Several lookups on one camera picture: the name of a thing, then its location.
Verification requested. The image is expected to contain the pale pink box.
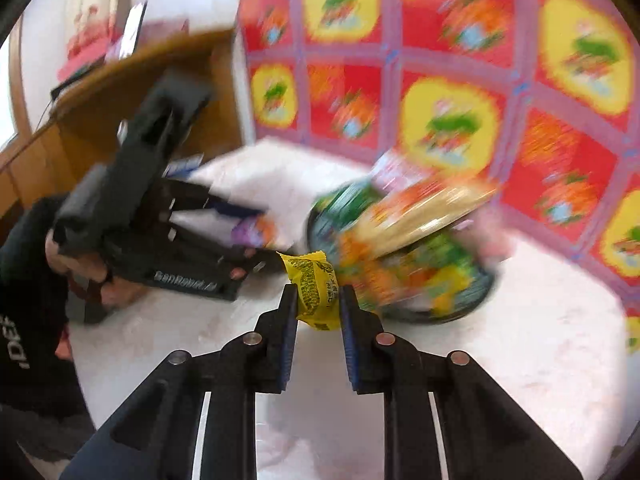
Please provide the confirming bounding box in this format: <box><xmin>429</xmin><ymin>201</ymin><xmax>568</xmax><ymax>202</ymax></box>
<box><xmin>145</xmin><ymin>20</ymin><xmax>191</xmax><ymax>42</ymax></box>

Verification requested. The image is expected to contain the dark green pea packet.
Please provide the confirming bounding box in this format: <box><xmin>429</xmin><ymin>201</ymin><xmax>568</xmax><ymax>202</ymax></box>
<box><xmin>315</xmin><ymin>185</ymin><xmax>382</xmax><ymax>241</ymax></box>

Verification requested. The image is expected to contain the red floral printed cloth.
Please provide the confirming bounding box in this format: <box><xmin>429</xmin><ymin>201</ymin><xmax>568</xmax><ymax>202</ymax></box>
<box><xmin>235</xmin><ymin>0</ymin><xmax>640</xmax><ymax>311</ymax></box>

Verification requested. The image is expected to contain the wooden window frame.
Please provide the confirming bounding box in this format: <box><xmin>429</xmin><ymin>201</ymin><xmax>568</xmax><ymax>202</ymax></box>
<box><xmin>0</xmin><ymin>15</ymin><xmax>31</xmax><ymax>161</ymax></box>

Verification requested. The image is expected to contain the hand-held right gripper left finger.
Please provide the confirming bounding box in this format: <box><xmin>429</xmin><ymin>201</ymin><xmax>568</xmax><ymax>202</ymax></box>
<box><xmin>60</xmin><ymin>284</ymin><xmax>300</xmax><ymax>480</ymax></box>

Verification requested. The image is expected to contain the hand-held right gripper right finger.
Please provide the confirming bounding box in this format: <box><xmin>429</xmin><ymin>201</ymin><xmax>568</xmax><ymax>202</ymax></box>
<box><xmin>339</xmin><ymin>285</ymin><xmax>583</xmax><ymax>480</ymax></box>

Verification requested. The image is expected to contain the long orange snack packet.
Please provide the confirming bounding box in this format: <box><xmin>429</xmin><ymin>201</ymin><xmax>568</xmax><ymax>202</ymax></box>
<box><xmin>357</xmin><ymin>182</ymin><xmax>501</xmax><ymax>261</ymax></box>

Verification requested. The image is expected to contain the purple upright card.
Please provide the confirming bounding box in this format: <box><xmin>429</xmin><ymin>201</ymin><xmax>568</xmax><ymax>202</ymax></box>
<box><xmin>117</xmin><ymin>0</ymin><xmax>149</xmax><ymax>59</ymax></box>

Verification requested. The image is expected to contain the person's left hand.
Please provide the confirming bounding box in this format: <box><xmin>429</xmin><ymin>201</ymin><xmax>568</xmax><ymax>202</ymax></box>
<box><xmin>47</xmin><ymin>232</ymin><xmax>151</xmax><ymax>311</ymax></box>

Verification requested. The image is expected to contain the person's left forearm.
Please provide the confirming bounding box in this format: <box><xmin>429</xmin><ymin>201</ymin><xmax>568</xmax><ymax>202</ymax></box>
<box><xmin>0</xmin><ymin>195</ymin><xmax>96</xmax><ymax>411</ymax></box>

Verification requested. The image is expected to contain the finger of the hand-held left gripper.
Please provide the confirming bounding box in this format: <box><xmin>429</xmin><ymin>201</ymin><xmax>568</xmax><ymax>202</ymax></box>
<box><xmin>167</xmin><ymin>230</ymin><xmax>274</xmax><ymax>276</ymax></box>
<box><xmin>165</xmin><ymin>182</ymin><xmax>269</xmax><ymax>217</ymax></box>

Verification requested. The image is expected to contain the green crinkled snack packet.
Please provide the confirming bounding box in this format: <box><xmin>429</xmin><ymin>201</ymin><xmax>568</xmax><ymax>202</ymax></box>
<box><xmin>415</xmin><ymin>235</ymin><xmax>477</xmax><ymax>291</ymax></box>

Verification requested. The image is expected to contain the maroon pink snack packet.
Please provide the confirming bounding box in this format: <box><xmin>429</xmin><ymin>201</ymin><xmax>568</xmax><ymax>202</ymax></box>
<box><xmin>450</xmin><ymin>220</ymin><xmax>512</xmax><ymax>267</ymax></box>

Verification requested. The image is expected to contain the wooden cabinet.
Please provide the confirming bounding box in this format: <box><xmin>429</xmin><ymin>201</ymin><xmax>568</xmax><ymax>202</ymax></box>
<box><xmin>0</xmin><ymin>27</ymin><xmax>246</xmax><ymax>221</ymax></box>

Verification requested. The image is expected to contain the orange clear snack packet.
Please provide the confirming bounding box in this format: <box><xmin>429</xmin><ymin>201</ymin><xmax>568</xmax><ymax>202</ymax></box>
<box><xmin>340</xmin><ymin>240</ymin><xmax>417</xmax><ymax>302</ymax></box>

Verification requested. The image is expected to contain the small yellow candy packet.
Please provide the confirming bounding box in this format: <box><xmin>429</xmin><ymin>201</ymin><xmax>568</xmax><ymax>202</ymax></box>
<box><xmin>277</xmin><ymin>251</ymin><xmax>343</xmax><ymax>332</ymax></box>

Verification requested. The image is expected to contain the pink red box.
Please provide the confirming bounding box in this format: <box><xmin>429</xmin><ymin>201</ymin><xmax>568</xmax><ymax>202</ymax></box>
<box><xmin>57</xmin><ymin>5</ymin><xmax>121</xmax><ymax>83</ymax></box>

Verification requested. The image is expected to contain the blue white flat box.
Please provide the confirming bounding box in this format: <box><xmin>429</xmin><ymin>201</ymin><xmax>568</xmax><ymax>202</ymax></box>
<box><xmin>167</xmin><ymin>156</ymin><xmax>204</xmax><ymax>179</ymax></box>

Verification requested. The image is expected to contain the purple snack packet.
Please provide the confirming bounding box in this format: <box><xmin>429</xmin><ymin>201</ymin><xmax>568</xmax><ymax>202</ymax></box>
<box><xmin>231</xmin><ymin>214</ymin><xmax>278</xmax><ymax>250</ymax></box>

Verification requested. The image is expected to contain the dark round snack tray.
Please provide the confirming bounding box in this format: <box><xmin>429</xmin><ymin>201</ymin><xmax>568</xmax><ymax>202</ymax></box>
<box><xmin>306</xmin><ymin>180</ymin><xmax>498</xmax><ymax>326</ymax></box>

